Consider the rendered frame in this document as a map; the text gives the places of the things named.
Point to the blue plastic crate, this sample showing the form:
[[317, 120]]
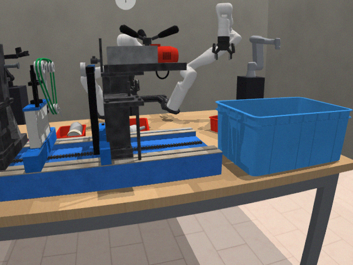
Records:
[[262, 146]]

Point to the red tray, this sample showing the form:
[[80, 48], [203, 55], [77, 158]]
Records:
[[142, 123], [63, 131], [214, 123]]

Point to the blue machine bed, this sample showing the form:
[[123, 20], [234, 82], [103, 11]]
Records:
[[80, 175]]

